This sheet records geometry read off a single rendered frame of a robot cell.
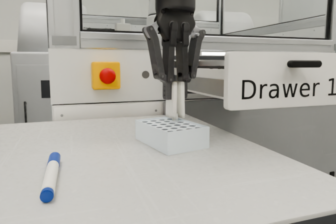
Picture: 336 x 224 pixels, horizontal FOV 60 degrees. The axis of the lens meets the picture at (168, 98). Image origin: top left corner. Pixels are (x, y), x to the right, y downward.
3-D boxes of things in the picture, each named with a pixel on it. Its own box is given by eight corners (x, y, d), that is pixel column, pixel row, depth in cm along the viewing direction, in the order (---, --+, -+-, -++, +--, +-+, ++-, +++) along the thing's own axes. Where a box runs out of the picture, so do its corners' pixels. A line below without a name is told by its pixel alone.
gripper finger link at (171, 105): (177, 82, 55) (173, 82, 54) (176, 118, 55) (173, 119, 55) (169, 81, 57) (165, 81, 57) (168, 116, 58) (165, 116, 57)
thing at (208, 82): (332, 96, 64) (334, 69, 64) (230, 101, 56) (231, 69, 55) (235, 84, 102) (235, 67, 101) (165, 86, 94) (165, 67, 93)
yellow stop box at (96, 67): (121, 89, 76) (120, 61, 75) (92, 90, 74) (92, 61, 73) (118, 87, 81) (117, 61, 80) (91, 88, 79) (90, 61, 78)
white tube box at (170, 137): (209, 148, 50) (209, 126, 50) (167, 156, 46) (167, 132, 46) (172, 133, 61) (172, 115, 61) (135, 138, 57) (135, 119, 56)
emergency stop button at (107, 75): (116, 84, 73) (116, 68, 73) (100, 84, 72) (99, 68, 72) (114, 83, 76) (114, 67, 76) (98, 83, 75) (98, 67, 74)
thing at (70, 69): (345, 92, 108) (348, 53, 107) (50, 104, 76) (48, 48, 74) (220, 79, 198) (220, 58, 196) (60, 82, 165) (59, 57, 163)
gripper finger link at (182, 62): (171, 24, 57) (177, 24, 57) (175, 81, 58) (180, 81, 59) (182, 22, 53) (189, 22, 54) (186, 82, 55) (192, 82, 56)
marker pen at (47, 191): (55, 203, 30) (54, 188, 30) (38, 205, 30) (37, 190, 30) (60, 161, 44) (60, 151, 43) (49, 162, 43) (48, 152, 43)
